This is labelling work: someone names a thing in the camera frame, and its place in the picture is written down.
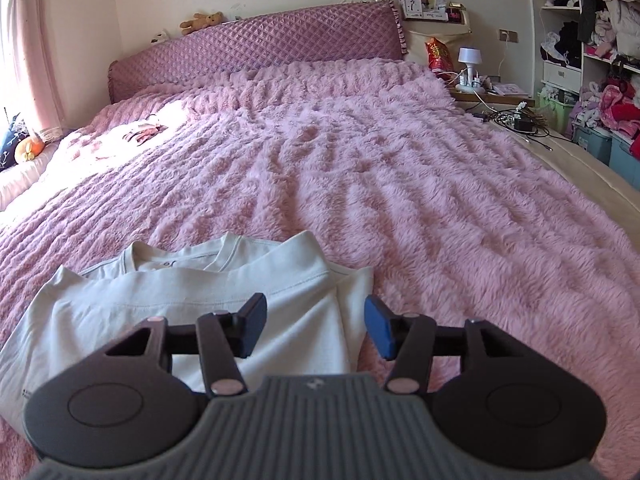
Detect white sweatshirt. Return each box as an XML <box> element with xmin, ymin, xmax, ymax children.
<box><xmin>1</xmin><ymin>231</ymin><xmax>373</xmax><ymax>431</ymax></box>

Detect pile of pink red clothes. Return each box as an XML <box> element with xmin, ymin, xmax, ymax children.
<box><xmin>574</xmin><ymin>81</ymin><xmax>639</xmax><ymax>139</ymax></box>

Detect white shelving unit with clothes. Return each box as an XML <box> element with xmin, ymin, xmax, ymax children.
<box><xmin>534</xmin><ymin>0</ymin><xmax>639</xmax><ymax>96</ymax></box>

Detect pink fluffy blanket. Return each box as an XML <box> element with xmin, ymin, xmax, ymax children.
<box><xmin>1</xmin><ymin>60</ymin><xmax>639</xmax><ymax>479</ymax></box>

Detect orange plush toy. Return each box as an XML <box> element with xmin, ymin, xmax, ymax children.
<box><xmin>14</xmin><ymin>133</ymin><xmax>46</xmax><ymax>164</ymax></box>

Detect teal storage bin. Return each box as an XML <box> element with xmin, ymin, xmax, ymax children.
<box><xmin>573</xmin><ymin>124</ymin><xmax>612</xmax><ymax>165</ymax></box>

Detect dark blue floral pillow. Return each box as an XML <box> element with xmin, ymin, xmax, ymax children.
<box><xmin>0</xmin><ymin>114</ymin><xmax>29</xmax><ymax>171</ymax></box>

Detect green storage bin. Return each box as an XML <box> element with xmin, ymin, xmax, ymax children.
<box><xmin>536</xmin><ymin>89</ymin><xmax>576</xmax><ymax>134</ymax></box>

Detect wooden nightstand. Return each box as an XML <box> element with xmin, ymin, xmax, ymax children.
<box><xmin>448</xmin><ymin>87</ymin><xmax>536</xmax><ymax>107</ymax></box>

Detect pink curtain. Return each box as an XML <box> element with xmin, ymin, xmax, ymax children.
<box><xmin>1</xmin><ymin>0</ymin><xmax>65</xmax><ymax>142</ymax></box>

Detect white mushroom table lamp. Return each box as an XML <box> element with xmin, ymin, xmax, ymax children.
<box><xmin>458</xmin><ymin>47</ymin><xmax>483</xmax><ymax>87</ymax></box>

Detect red snack bag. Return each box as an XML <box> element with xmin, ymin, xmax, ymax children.
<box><xmin>425</xmin><ymin>37</ymin><xmax>454</xmax><ymax>72</ymax></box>

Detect brown teddy bear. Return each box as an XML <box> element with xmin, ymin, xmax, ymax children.
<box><xmin>179</xmin><ymin>12</ymin><xmax>224</xmax><ymax>36</ymax></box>

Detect question mark calendar card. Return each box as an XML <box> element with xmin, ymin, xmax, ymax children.
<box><xmin>401</xmin><ymin>0</ymin><xmax>424</xmax><ymax>20</ymax></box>

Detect purple quilted headboard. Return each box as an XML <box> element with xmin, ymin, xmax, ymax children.
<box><xmin>107</xmin><ymin>1</ymin><xmax>408</xmax><ymax>104</ymax></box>

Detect tangled black cables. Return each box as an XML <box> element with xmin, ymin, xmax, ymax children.
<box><xmin>470</xmin><ymin>102</ymin><xmax>557</xmax><ymax>151</ymax></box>

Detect wall power outlet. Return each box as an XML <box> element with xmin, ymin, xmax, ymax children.
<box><xmin>498</xmin><ymin>29</ymin><xmax>518</xmax><ymax>44</ymax></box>

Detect white bedside wall shelf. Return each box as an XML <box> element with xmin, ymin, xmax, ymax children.
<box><xmin>402</xmin><ymin>8</ymin><xmax>472</xmax><ymax>36</ymax></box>

